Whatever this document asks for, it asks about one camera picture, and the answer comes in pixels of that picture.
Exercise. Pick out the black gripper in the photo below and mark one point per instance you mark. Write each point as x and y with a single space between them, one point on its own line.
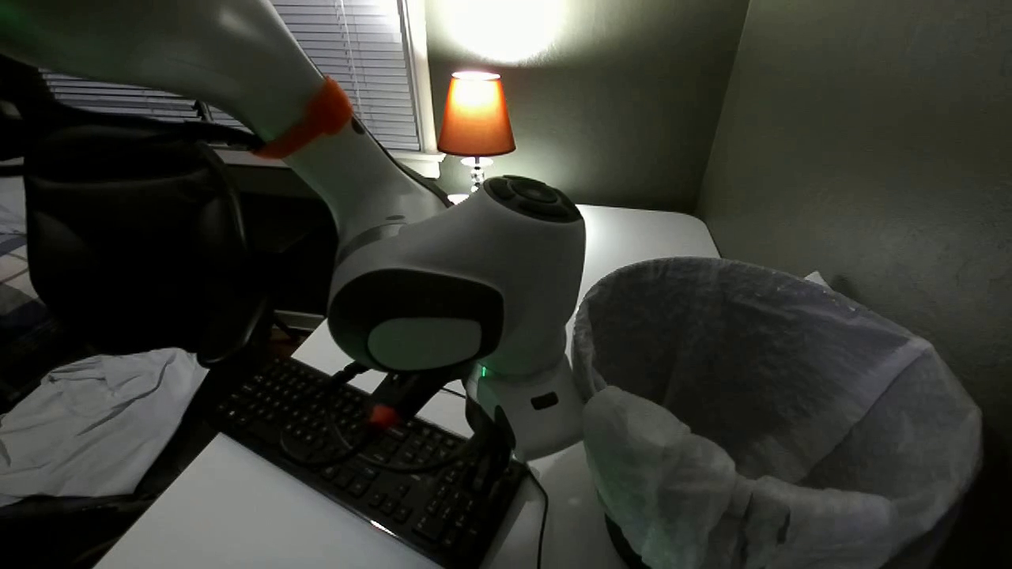
490 431

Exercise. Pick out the black computer keyboard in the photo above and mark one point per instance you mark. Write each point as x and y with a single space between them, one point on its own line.
422 494

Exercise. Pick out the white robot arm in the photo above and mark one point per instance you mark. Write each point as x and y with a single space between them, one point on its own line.
475 263

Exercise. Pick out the white lined trash bin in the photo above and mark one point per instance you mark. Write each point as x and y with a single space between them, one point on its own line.
760 421

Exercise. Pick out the orange shade table lamp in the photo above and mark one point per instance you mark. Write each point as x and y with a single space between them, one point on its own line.
475 114

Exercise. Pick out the white window blinds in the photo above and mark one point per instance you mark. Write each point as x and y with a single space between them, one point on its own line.
358 66

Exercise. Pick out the light grey shirt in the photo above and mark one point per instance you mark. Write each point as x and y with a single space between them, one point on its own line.
95 421

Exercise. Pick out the black office chair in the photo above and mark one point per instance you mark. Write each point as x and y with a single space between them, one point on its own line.
127 242

